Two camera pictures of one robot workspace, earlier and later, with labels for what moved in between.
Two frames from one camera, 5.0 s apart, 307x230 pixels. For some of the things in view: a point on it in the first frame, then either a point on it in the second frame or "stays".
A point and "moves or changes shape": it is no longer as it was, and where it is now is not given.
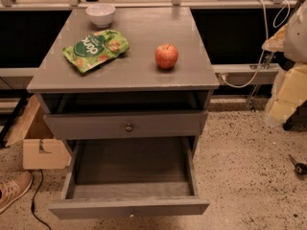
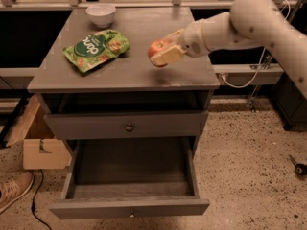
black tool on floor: [299, 168] stays
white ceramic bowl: [101, 13] stays
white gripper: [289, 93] -> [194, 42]
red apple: [166, 56] moves or changes shape
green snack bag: [95, 48] stays
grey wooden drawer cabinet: [133, 96] stays
